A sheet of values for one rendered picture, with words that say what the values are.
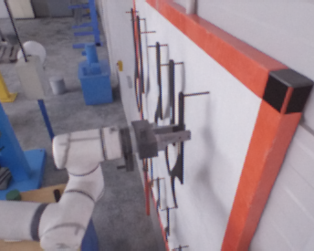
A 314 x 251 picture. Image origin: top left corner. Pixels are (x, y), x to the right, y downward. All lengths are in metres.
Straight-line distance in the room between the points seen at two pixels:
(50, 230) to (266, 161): 0.47
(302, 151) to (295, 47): 0.17
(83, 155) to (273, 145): 0.42
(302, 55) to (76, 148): 0.50
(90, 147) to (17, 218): 0.22
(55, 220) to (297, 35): 0.59
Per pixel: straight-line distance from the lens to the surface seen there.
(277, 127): 0.44
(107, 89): 4.95
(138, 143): 0.60
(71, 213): 0.63
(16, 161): 3.47
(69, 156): 0.63
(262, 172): 0.50
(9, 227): 0.69
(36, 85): 3.03
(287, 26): 0.48
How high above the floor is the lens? 2.56
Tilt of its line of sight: 36 degrees down
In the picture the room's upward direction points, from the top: 1 degrees counter-clockwise
